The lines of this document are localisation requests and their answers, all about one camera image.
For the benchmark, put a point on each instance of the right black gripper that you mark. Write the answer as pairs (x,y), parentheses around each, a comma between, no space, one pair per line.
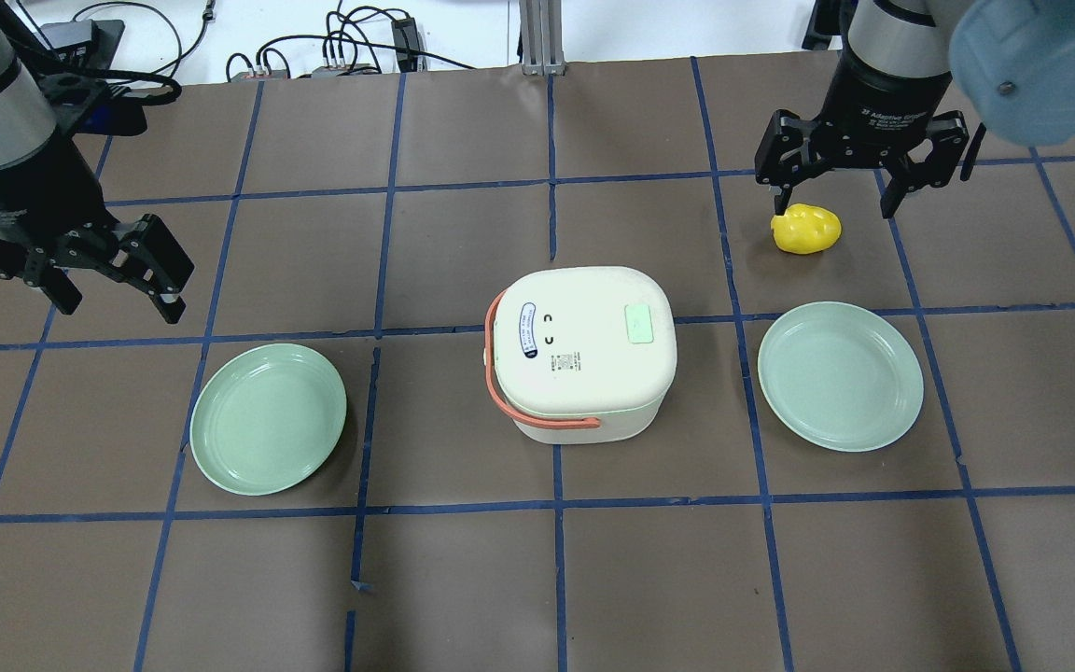
(876,104)

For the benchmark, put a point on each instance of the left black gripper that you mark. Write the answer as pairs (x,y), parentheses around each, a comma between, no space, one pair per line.
(22,191)

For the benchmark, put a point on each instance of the white rice cooker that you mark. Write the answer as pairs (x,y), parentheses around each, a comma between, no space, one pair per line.
(582,355)

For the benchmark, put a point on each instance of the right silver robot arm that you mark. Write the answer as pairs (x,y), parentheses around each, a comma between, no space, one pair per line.
(1013,60)

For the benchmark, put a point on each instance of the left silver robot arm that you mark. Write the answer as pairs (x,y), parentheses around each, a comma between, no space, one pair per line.
(45,103)

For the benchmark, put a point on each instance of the yellow toy pepper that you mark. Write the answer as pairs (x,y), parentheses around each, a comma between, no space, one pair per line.
(804,229)

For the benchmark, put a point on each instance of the left green plate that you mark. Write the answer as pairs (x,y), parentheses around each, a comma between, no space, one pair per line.
(267,419)

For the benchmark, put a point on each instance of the green plate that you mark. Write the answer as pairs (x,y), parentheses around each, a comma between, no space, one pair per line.
(840,377)
(267,419)

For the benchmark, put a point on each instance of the right green plate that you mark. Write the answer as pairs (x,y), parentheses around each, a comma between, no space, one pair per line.
(840,377)

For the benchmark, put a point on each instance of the black power adapter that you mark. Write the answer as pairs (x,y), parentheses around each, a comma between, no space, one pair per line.
(408,45)

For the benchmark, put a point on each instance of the aluminium frame post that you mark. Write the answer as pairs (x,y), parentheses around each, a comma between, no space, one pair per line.
(541,38)

